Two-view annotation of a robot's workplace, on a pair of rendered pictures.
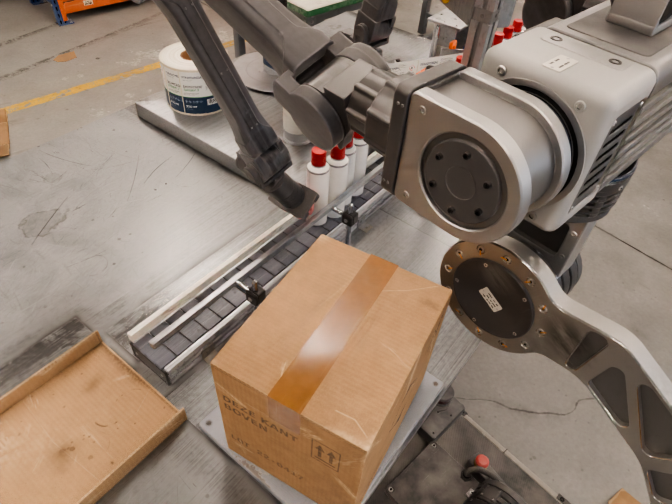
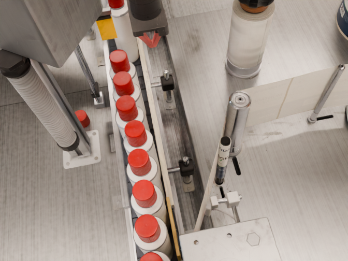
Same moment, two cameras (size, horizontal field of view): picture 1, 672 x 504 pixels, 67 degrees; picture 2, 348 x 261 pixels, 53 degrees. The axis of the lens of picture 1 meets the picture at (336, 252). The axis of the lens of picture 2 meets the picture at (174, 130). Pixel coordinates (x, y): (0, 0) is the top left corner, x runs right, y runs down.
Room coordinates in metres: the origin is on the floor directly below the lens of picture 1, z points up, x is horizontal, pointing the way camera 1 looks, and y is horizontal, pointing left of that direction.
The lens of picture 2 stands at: (1.59, -0.36, 1.57)
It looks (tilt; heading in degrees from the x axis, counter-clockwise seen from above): 61 degrees down; 140
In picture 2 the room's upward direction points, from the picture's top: 7 degrees counter-clockwise
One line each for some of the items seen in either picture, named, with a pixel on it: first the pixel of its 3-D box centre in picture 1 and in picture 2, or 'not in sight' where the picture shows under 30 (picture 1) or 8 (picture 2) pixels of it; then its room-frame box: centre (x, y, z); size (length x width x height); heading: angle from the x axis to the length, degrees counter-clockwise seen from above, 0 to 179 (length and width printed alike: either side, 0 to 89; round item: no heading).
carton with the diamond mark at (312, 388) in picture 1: (335, 372); not in sight; (0.45, -0.02, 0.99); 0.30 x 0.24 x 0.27; 154
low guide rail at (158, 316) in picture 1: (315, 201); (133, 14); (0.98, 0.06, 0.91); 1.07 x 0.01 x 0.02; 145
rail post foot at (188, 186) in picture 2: not in sight; (187, 179); (1.38, -0.16, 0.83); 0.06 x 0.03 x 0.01; 143
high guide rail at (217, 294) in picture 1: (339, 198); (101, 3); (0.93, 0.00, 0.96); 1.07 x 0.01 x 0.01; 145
